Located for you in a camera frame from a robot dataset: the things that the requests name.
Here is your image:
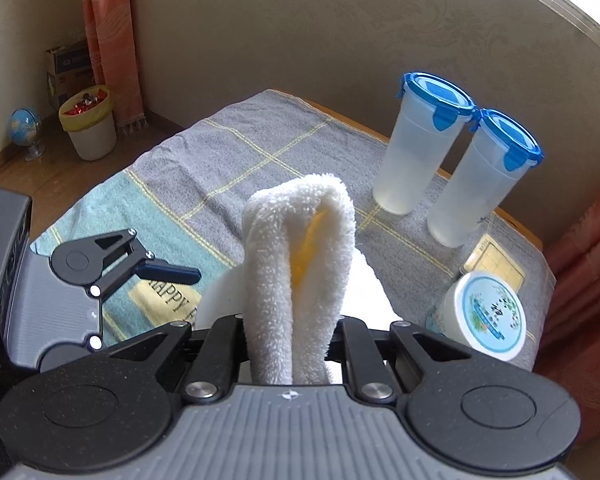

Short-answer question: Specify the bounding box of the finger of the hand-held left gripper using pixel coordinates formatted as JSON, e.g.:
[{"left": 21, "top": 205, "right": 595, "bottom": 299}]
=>
[{"left": 87, "top": 228, "right": 202, "bottom": 301}]

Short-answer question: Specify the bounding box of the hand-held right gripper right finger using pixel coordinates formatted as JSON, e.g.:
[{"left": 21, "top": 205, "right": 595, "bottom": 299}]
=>
[{"left": 332, "top": 314, "right": 473, "bottom": 405}]

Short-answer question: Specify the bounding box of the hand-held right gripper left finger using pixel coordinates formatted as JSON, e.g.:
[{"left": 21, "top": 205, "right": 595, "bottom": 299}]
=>
[{"left": 107, "top": 312, "right": 248, "bottom": 405}]

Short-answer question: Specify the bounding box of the white fluffy towel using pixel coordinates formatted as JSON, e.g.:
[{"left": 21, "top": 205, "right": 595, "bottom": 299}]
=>
[{"left": 242, "top": 174, "right": 357, "bottom": 386}]

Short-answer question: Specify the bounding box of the white round jar green label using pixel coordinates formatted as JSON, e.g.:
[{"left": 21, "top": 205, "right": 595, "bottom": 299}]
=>
[{"left": 425, "top": 270, "right": 527, "bottom": 362}]

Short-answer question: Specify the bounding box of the tall clear container blue lid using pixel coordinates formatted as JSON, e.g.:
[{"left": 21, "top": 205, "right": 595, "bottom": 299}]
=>
[{"left": 371, "top": 72, "right": 477, "bottom": 217}]

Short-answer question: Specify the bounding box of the tall clear container crown mark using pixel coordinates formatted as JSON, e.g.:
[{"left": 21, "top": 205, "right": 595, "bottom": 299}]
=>
[{"left": 426, "top": 108, "right": 544, "bottom": 249}]

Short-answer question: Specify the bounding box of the small blue globe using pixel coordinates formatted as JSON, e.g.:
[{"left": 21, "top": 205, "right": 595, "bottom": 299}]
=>
[{"left": 7, "top": 107, "right": 46, "bottom": 162}]

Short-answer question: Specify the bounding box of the white trash bin yellow bag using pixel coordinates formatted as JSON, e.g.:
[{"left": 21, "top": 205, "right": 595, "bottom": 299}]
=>
[{"left": 58, "top": 85, "right": 117, "bottom": 162}]

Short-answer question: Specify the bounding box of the clear box with yellow board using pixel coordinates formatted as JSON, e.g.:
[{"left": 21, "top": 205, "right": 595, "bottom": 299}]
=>
[{"left": 461, "top": 232, "right": 526, "bottom": 291}]

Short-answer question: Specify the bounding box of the grey and teal checked tablecloth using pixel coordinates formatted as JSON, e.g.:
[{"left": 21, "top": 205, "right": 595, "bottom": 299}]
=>
[{"left": 30, "top": 89, "right": 556, "bottom": 376}]

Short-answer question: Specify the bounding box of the cardboard box red print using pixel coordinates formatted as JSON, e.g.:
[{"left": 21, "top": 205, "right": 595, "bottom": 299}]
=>
[{"left": 46, "top": 72, "right": 95, "bottom": 111}]

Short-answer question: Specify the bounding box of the cardboard box blue print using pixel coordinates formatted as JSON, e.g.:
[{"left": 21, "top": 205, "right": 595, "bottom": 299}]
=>
[{"left": 45, "top": 40, "right": 95, "bottom": 80}]

